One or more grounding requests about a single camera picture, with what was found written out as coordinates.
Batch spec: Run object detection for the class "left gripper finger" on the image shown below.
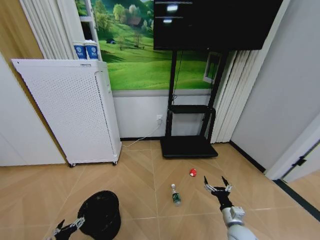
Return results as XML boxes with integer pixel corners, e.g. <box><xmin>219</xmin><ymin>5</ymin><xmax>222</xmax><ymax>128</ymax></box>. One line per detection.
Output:
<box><xmin>46</xmin><ymin>219</ymin><xmax>66</xmax><ymax>240</ymax></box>
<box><xmin>70</xmin><ymin>216</ymin><xmax>86</xmax><ymax>229</ymax></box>

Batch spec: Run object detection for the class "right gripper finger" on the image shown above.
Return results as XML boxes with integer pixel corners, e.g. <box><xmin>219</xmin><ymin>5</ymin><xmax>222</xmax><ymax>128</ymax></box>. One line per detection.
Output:
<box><xmin>221</xmin><ymin>175</ymin><xmax>233</xmax><ymax>193</ymax></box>
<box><xmin>203</xmin><ymin>175</ymin><xmax>216</xmax><ymax>193</ymax></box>

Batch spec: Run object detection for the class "black round trash bin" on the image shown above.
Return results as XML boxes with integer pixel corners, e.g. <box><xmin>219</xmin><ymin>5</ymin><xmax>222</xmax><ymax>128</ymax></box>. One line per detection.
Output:
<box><xmin>77</xmin><ymin>190</ymin><xmax>123</xmax><ymax>240</ymax></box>

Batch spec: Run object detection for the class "black television floor stand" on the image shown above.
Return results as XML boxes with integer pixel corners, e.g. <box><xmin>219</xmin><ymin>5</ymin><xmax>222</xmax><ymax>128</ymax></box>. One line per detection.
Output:
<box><xmin>159</xmin><ymin>49</ymin><xmax>238</xmax><ymax>159</ymax></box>

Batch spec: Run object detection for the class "clear plastic bottle green label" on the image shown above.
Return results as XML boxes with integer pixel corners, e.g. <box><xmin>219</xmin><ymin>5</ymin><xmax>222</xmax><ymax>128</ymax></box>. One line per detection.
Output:
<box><xmin>170</xmin><ymin>183</ymin><xmax>183</xmax><ymax>208</ymax></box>

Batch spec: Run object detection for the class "white door with black hinge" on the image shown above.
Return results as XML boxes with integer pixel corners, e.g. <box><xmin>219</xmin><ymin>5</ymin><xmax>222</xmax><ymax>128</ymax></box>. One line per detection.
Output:
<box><xmin>264</xmin><ymin>119</ymin><xmax>320</xmax><ymax>184</ymax></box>

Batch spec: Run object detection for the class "white pleated curtain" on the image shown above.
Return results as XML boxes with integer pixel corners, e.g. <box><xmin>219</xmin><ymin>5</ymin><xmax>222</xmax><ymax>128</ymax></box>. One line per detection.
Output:
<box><xmin>210</xmin><ymin>49</ymin><xmax>264</xmax><ymax>145</ymax></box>
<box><xmin>19</xmin><ymin>0</ymin><xmax>84</xmax><ymax>61</ymax></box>

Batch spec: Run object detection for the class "white perforated air purifier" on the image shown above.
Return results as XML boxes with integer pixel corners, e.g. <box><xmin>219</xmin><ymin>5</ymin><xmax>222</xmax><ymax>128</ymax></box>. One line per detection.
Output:
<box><xmin>10</xmin><ymin>58</ymin><xmax>123</xmax><ymax>168</ymax></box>

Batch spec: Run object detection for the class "black television screen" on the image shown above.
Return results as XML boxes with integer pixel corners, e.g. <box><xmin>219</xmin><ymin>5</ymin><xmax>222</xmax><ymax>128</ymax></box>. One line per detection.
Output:
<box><xmin>152</xmin><ymin>0</ymin><xmax>284</xmax><ymax>52</ymax></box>

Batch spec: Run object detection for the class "white power cable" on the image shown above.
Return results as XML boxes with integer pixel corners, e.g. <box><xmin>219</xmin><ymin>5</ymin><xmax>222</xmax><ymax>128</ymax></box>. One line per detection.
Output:
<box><xmin>121</xmin><ymin>123</ymin><xmax>161</xmax><ymax>149</ymax></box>

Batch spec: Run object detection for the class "black television cable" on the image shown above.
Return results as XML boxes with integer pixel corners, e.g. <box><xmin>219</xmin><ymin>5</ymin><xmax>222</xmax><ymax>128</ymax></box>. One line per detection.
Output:
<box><xmin>171</xmin><ymin>50</ymin><xmax>184</xmax><ymax>101</ymax></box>

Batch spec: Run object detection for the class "green landscape wall poster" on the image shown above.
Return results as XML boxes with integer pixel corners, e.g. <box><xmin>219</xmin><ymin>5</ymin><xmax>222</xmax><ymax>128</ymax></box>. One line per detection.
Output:
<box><xmin>74</xmin><ymin>0</ymin><xmax>221</xmax><ymax>91</ymax></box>

